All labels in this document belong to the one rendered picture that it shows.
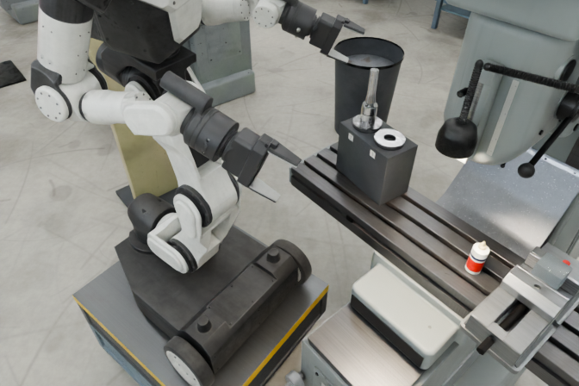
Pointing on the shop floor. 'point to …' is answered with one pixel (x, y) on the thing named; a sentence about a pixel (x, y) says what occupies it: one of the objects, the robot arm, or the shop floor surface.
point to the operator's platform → (300, 327)
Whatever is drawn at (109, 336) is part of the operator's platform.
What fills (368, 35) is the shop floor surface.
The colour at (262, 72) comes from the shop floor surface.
